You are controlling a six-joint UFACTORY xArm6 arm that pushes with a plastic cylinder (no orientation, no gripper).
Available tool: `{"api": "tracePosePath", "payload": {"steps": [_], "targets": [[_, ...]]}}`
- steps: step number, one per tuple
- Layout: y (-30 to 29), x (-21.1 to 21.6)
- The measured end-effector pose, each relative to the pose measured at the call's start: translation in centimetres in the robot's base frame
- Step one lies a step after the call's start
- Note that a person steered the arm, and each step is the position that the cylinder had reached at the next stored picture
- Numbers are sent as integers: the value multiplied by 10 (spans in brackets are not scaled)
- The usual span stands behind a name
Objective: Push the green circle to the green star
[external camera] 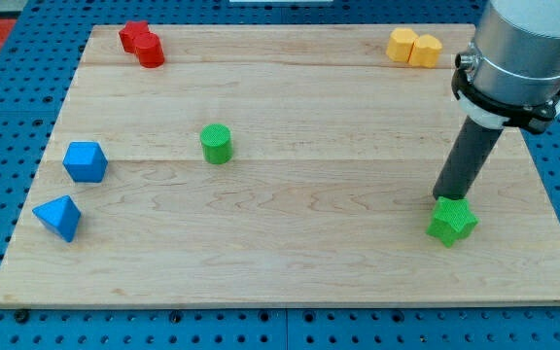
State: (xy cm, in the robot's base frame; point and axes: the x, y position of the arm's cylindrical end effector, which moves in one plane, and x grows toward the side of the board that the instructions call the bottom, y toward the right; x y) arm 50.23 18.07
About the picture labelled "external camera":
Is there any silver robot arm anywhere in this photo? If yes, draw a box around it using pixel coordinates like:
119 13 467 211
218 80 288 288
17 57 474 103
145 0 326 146
451 0 560 134

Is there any green star block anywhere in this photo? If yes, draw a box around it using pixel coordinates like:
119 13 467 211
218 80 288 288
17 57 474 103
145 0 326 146
426 196 479 248

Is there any wooden board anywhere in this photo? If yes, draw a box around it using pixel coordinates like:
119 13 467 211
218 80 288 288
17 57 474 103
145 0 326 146
0 24 560 310

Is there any green cylinder block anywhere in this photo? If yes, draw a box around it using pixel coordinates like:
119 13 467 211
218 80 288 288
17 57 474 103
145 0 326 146
199 123 232 164

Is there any yellow hexagon block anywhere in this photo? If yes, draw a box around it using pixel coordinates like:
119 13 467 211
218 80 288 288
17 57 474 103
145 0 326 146
386 27 418 62

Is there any red cylinder block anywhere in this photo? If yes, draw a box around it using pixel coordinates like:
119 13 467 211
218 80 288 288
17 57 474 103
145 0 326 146
133 32 164 68

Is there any yellow heart block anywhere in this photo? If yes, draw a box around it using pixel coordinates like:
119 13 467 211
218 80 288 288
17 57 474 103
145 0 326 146
407 34 442 68

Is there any blue hexagon block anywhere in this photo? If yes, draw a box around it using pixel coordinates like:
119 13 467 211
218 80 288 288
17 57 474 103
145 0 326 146
62 141 108 183

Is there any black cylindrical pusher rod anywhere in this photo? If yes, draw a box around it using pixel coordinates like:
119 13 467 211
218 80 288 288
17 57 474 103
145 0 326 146
433 117 502 200

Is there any blue triangle block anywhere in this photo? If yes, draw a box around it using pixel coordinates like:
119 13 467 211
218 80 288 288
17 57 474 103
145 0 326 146
32 195 82 243

